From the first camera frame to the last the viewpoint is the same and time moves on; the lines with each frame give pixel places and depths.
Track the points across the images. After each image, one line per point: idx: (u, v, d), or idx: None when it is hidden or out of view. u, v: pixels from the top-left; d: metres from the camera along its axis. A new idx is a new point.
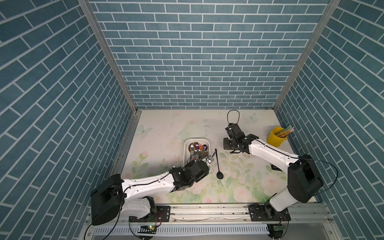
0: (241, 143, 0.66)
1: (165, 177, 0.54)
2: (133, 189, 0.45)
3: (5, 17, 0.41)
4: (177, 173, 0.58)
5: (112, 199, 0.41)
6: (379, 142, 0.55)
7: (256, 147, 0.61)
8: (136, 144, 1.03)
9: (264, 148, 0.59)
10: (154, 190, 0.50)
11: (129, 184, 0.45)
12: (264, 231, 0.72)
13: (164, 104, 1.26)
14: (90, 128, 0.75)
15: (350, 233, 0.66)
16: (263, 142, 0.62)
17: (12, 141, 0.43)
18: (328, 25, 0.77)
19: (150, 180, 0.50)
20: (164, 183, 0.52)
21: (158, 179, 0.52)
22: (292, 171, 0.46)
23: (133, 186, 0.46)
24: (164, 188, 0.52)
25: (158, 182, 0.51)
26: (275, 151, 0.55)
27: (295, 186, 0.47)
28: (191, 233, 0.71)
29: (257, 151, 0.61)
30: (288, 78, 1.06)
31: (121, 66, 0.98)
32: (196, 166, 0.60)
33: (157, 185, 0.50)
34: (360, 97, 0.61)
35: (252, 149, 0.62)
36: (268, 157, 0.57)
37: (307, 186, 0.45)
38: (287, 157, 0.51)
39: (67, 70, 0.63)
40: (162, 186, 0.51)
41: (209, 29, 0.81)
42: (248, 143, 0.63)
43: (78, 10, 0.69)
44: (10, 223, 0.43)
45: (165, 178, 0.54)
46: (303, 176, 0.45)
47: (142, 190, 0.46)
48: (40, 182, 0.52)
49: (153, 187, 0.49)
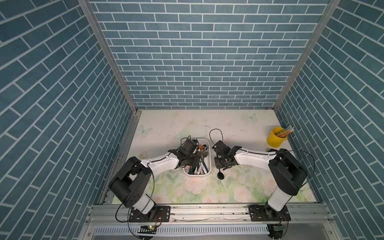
0: (229, 157, 0.70)
1: (170, 154, 0.63)
2: (152, 164, 0.50)
3: (5, 17, 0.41)
4: (175, 151, 0.68)
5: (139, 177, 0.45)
6: (379, 142, 0.55)
7: (241, 155, 0.64)
8: (136, 144, 1.03)
9: (247, 153, 0.63)
10: (165, 165, 0.55)
11: (147, 162, 0.50)
12: (264, 231, 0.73)
13: (164, 104, 1.26)
14: (90, 128, 0.75)
15: (350, 233, 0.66)
16: (244, 148, 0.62)
17: (12, 141, 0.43)
18: (328, 25, 0.77)
19: (159, 157, 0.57)
20: (172, 158, 0.60)
21: (165, 155, 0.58)
22: (273, 167, 0.49)
23: (151, 163, 0.51)
24: (172, 162, 0.59)
25: (166, 157, 0.59)
26: (256, 153, 0.60)
27: (282, 181, 0.49)
28: (191, 233, 0.71)
29: (242, 159, 0.64)
30: (288, 78, 1.06)
31: (121, 66, 0.98)
32: (187, 142, 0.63)
33: (166, 161, 0.57)
34: (360, 97, 0.61)
35: (238, 158, 0.65)
36: (254, 161, 0.59)
37: (291, 179, 0.48)
38: (267, 156, 0.55)
39: (67, 69, 0.63)
40: (171, 161, 0.59)
41: (208, 29, 0.81)
42: (233, 155, 0.67)
43: (78, 10, 0.69)
44: (10, 223, 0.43)
45: (172, 154, 0.63)
46: (285, 170, 0.48)
47: (158, 165, 0.52)
48: (40, 182, 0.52)
49: (164, 164, 0.55)
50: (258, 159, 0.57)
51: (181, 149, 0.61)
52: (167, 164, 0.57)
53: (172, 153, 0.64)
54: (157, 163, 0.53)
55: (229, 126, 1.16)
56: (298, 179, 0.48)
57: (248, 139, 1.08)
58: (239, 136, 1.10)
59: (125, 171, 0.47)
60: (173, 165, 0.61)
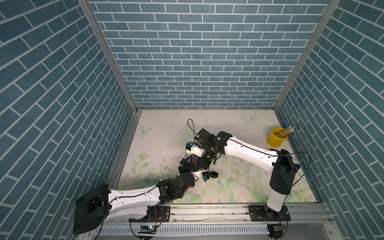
0: (215, 145, 0.60)
1: (151, 190, 0.55)
2: (119, 200, 0.46)
3: (5, 17, 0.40)
4: (164, 187, 0.60)
5: (96, 210, 0.42)
6: (379, 142, 0.55)
7: (231, 148, 0.56)
8: (136, 144, 1.03)
9: (242, 148, 0.55)
10: (141, 203, 0.52)
11: (115, 196, 0.46)
12: (264, 231, 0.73)
13: (164, 104, 1.25)
14: (90, 128, 0.75)
15: (350, 234, 0.66)
16: (239, 141, 0.57)
17: (12, 141, 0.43)
18: (328, 25, 0.77)
19: (138, 192, 0.52)
20: (150, 196, 0.54)
21: (145, 192, 0.53)
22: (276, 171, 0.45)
23: (119, 197, 0.47)
24: (150, 201, 0.54)
25: (144, 194, 0.53)
26: (253, 152, 0.52)
27: (277, 183, 0.49)
28: (191, 234, 0.71)
29: (235, 153, 0.56)
30: (288, 78, 1.06)
31: (121, 66, 0.98)
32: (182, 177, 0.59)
33: (143, 198, 0.52)
34: (360, 97, 0.61)
35: (231, 152, 0.57)
36: (247, 157, 0.54)
37: (289, 183, 0.46)
38: (268, 157, 0.50)
39: (67, 70, 0.63)
40: (148, 199, 0.53)
41: (208, 29, 0.81)
42: (223, 145, 0.57)
43: (78, 10, 0.69)
44: (10, 223, 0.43)
45: (152, 192, 0.55)
46: (287, 175, 0.46)
47: (128, 202, 0.48)
48: (40, 182, 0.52)
49: (138, 201, 0.50)
50: (255, 157, 0.51)
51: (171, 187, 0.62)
52: (142, 202, 0.52)
53: (155, 191, 0.56)
54: (128, 199, 0.48)
55: (229, 125, 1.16)
56: (291, 177, 0.49)
57: (248, 139, 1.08)
58: (239, 136, 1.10)
59: (91, 197, 0.45)
60: (152, 205, 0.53)
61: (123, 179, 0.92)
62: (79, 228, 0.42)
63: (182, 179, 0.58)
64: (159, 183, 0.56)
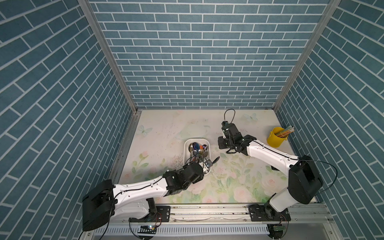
0: (239, 145, 0.65)
1: (158, 181, 0.54)
2: (124, 194, 0.45)
3: (5, 17, 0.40)
4: (171, 176, 0.58)
5: (102, 205, 0.41)
6: (380, 142, 0.55)
7: (252, 148, 0.60)
8: (136, 144, 1.03)
9: (262, 149, 0.58)
10: (148, 194, 0.50)
11: (120, 190, 0.45)
12: (264, 231, 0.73)
13: (164, 104, 1.25)
14: (90, 128, 0.75)
15: (350, 233, 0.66)
16: (262, 143, 0.60)
17: (12, 141, 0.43)
18: (328, 25, 0.77)
19: (144, 184, 0.50)
20: (156, 188, 0.52)
21: (151, 184, 0.52)
22: (292, 173, 0.46)
23: (124, 191, 0.45)
24: (157, 192, 0.52)
25: (150, 186, 0.51)
26: (274, 153, 0.54)
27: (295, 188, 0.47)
28: (191, 233, 0.71)
29: (256, 153, 0.59)
30: (288, 78, 1.06)
31: (121, 66, 0.98)
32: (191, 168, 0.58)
33: (150, 189, 0.50)
34: (360, 97, 0.61)
35: (251, 152, 0.61)
36: (267, 159, 0.56)
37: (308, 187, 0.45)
38: (287, 159, 0.50)
39: (67, 70, 0.63)
40: (155, 191, 0.51)
41: (208, 29, 0.81)
42: (246, 145, 0.62)
43: (78, 10, 0.69)
44: (11, 223, 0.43)
45: (159, 183, 0.54)
46: (304, 178, 0.45)
47: (134, 195, 0.46)
48: (40, 182, 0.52)
49: (144, 193, 0.49)
50: (274, 158, 0.53)
51: (179, 177, 0.63)
52: (148, 194, 0.50)
53: (162, 181, 0.55)
54: (133, 193, 0.47)
55: None
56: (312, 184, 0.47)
57: None
58: None
59: (97, 194, 0.44)
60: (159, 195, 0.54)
61: (123, 179, 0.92)
62: (88, 225, 0.41)
63: (192, 168, 0.58)
64: (166, 174, 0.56)
